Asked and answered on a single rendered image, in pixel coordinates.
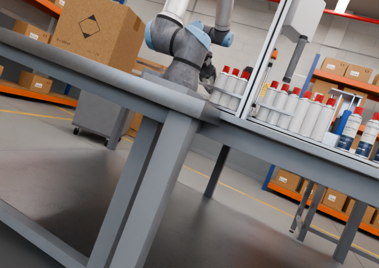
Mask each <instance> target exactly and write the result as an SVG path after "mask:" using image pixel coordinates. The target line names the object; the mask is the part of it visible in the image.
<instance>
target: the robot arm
mask: <svg viewBox="0 0 379 268"><path fill-rule="evenodd" d="M189 1H190V0H166V3H165V6H164V9H163V11H162V12H161V13H159V14H157V16H156V19H155V20H150V21H149V22H148V23H147V25H146V28H145V32H144V38H145V42H146V45H147V46H148V47H149V48H150V49H151V50H154V51H155V52H160V53H163V54H166V55H169V56H172V57H174V58H173V61H172V62H171V64H170V65H169V66H168V68H167V69H166V71H165V72H164V73H163V74H162V76H161V78H163V79H165V80H168V81H171V82H173V83H176V84H179V85H182V86H185V87H188V88H189V89H191V90H193V91H194V92H197V89H198V83H199V79H200V82H203V83H206V84H208V79H209V82H210V85H212V86H215V80H216V78H217V73H216V68H215V66H213V65H212V62H211V59H212V57H213V56H212V54H213V52H212V47H211V43H213V44H216V45H220V46H223V47H230V46H231V45H232V42H233V39H234V33H233V32H231V31H230V26H231V19H232V11H233V3H234V0H217V8H216V14H215V26H214V27H211V26H208V25H204V24H203V23H202V22H201V21H199V20H194V21H192V22H191V23H190V24H189V25H186V26H185V27H184V26H183V23H182V19H183V17H184V13H185V11H186V9H187V6H188V3H189ZM183 27H184V29H183Z"/></svg>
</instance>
